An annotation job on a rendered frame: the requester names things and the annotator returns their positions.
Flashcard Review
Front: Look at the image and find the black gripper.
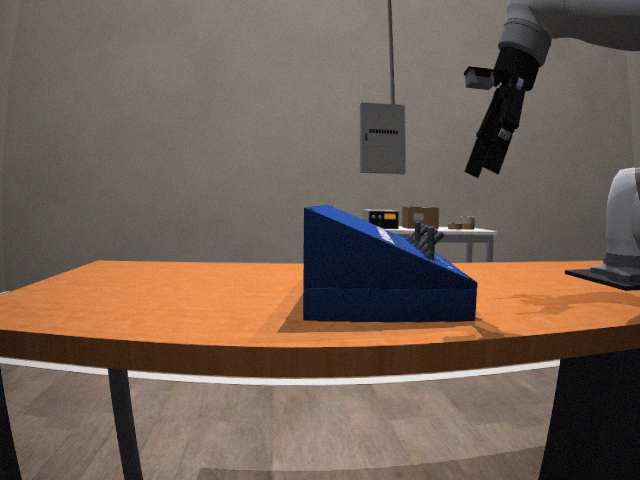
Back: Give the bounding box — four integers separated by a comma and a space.
465, 47, 540, 178

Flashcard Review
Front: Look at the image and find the blue switch panel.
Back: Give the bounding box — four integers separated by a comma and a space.
303, 205, 478, 322

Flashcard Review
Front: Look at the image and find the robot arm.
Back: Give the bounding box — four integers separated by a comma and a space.
464, 0, 640, 281

